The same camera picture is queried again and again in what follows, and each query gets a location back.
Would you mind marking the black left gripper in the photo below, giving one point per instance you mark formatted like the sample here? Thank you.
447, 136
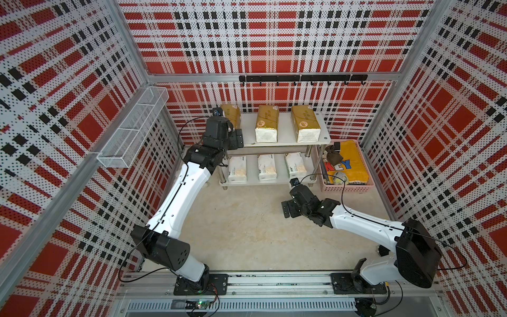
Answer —
234, 143

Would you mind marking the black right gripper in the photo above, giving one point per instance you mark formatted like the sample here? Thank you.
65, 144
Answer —
291, 204

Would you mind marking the gold tissue pack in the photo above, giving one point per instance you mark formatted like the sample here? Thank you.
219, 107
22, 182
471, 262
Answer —
305, 124
267, 124
232, 113

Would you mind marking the white tissue pack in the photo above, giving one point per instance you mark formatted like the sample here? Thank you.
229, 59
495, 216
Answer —
237, 170
295, 165
266, 167

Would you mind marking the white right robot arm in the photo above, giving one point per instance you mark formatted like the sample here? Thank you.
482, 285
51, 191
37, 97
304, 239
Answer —
407, 251

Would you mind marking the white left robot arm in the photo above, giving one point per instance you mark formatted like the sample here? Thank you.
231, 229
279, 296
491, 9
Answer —
158, 240

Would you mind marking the white two-tier shelf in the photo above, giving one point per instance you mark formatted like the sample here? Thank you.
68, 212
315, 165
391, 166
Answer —
287, 143

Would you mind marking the pink plastic basket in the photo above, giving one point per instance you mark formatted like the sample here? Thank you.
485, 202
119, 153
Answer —
348, 188

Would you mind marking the brown plush toy in basket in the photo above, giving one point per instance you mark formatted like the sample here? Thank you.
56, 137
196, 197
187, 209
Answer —
333, 155

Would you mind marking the yellow printed cloth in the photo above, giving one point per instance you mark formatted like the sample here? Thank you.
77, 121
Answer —
351, 170

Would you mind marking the green circuit board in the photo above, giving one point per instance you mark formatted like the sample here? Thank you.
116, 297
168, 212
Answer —
198, 305

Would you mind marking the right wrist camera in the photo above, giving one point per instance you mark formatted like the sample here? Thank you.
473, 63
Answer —
294, 182

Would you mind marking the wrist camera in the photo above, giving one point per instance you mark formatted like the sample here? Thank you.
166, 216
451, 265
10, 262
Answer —
217, 111
294, 182

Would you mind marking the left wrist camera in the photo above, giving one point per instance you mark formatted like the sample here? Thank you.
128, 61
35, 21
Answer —
217, 111

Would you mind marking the white wire mesh basket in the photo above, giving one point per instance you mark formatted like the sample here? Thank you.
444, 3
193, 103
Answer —
126, 142

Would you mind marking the black wall hook rail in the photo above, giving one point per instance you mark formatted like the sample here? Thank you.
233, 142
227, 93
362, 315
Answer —
345, 78

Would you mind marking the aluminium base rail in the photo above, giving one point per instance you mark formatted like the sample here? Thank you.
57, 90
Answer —
296, 293

